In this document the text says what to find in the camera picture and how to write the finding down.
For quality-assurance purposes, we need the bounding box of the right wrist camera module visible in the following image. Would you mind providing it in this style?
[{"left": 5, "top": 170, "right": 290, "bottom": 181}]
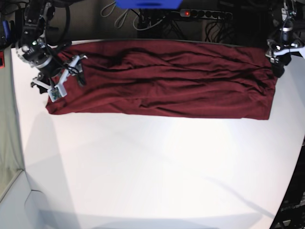
[{"left": 47, "top": 87, "right": 67, "bottom": 103}]

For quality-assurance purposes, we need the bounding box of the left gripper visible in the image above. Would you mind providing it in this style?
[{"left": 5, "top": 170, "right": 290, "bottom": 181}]
[{"left": 265, "top": 31, "right": 305, "bottom": 78}]

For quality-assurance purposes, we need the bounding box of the dark red t-shirt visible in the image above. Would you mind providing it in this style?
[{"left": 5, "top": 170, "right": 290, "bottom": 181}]
[{"left": 46, "top": 40, "right": 277, "bottom": 120}]

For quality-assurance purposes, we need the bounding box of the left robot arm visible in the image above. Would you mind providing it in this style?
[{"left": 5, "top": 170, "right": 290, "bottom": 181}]
[{"left": 265, "top": 0, "right": 305, "bottom": 78}]

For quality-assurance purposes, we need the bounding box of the blue box at top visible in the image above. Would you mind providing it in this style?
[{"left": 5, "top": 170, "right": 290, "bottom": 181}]
[{"left": 115, "top": 0, "right": 182, "bottom": 9}]

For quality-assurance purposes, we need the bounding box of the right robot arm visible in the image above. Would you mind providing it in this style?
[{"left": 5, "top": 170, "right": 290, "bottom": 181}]
[{"left": 15, "top": 0, "right": 86, "bottom": 96}]

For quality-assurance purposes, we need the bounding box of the blue bottle left edge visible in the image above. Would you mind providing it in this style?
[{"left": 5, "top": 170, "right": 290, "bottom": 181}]
[{"left": 2, "top": 20, "right": 11, "bottom": 41}]

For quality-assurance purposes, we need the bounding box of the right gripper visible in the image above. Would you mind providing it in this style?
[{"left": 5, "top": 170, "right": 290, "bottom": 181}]
[{"left": 30, "top": 54, "right": 88, "bottom": 94}]

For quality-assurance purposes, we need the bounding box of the black power strip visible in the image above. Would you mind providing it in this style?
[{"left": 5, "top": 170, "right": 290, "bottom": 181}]
[{"left": 179, "top": 9, "right": 233, "bottom": 21}]

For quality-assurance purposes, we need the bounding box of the red black device left edge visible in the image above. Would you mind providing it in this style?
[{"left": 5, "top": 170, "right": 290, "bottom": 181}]
[{"left": 0, "top": 51, "right": 5, "bottom": 69}]

